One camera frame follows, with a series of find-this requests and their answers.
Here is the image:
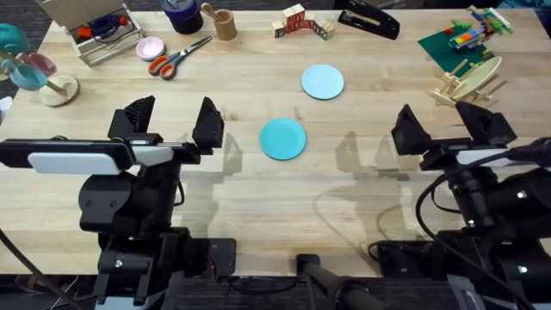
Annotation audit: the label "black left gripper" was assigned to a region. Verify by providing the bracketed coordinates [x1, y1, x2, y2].
[78, 95, 226, 237]

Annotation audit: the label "small wooden peg rack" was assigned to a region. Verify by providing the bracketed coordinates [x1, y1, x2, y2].
[426, 58, 509, 109]

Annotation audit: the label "orange and grey scissors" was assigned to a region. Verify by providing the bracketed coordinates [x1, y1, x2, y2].
[147, 34, 214, 82]

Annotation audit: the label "beige round plate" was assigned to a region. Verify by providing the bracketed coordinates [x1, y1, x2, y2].
[451, 55, 504, 102]

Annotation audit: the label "green board with toy blocks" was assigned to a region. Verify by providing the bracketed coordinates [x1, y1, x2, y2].
[417, 4, 515, 78]

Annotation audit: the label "dark blue tape roll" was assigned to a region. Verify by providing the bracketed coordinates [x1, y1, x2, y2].
[160, 0, 205, 36]

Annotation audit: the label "tan cup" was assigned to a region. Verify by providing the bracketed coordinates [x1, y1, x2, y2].
[214, 9, 238, 42]

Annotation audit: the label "teal round plate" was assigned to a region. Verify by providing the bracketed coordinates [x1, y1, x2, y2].
[258, 117, 307, 162]

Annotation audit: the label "wooden cup stand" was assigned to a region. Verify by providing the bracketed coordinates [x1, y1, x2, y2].
[0, 49, 81, 109]

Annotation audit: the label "wooden spoon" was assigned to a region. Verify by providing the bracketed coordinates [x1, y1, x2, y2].
[200, 2, 226, 22]

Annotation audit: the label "light blue round plate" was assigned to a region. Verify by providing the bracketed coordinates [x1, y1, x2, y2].
[300, 64, 346, 101]

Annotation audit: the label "black stapler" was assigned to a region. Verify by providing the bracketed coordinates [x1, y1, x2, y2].
[337, 0, 401, 41]

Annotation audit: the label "pink cup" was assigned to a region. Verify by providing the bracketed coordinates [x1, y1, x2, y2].
[15, 52, 59, 78]

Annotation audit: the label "blue cup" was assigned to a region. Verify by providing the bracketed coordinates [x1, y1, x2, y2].
[0, 59, 49, 92]

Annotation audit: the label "heap of wooden letter blocks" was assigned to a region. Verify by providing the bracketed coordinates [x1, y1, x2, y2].
[271, 3, 337, 41]

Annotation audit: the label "teal cup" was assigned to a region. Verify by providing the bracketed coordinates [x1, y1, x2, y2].
[0, 22, 31, 56]

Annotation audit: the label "black stand pole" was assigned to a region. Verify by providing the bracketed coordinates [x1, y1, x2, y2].
[295, 252, 391, 310]

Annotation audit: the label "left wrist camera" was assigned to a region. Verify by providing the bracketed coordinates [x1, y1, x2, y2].
[130, 144, 175, 168]

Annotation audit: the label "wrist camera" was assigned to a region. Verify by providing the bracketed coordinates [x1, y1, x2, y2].
[455, 148, 517, 169]
[130, 144, 175, 168]

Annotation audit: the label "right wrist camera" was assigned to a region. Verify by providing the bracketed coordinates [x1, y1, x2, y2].
[455, 148, 517, 169]

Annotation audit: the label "wooden box with cables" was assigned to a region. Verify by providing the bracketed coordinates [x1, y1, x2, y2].
[34, 0, 145, 68]

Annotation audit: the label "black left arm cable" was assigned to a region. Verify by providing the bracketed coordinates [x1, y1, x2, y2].
[0, 226, 81, 310]

